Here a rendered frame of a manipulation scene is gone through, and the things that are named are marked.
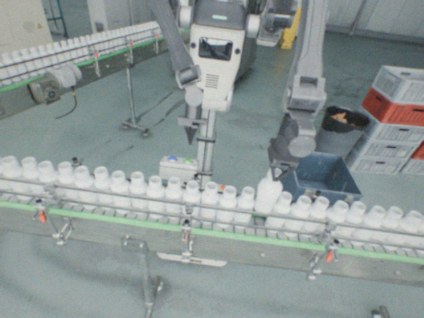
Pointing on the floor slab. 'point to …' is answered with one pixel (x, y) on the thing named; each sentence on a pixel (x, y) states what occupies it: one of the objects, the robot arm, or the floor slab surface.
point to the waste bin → (340, 131)
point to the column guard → (290, 32)
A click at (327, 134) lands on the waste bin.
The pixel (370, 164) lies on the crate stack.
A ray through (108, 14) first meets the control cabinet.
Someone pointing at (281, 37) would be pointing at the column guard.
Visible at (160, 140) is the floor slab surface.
